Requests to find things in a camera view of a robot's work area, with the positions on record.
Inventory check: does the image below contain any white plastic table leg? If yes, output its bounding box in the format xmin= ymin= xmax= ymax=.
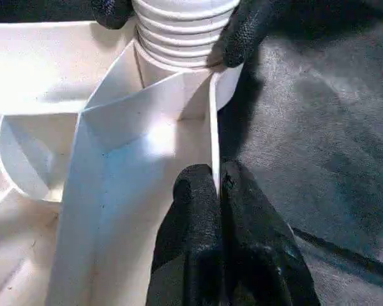
xmin=130 ymin=0 xmax=243 ymax=69

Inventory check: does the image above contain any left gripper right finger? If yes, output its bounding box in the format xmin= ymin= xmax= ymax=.
xmin=220 ymin=159 xmax=321 ymax=306

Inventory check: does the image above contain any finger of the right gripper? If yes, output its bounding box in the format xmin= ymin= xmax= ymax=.
xmin=207 ymin=0 xmax=291 ymax=69
xmin=89 ymin=0 xmax=136 ymax=31

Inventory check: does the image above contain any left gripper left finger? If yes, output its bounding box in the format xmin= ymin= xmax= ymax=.
xmin=145 ymin=163 xmax=228 ymax=306

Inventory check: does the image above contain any black plastic mat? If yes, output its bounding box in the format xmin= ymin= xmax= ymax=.
xmin=214 ymin=0 xmax=383 ymax=306

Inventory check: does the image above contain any white plastic table top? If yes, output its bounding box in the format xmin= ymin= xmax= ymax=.
xmin=0 ymin=19 xmax=246 ymax=306

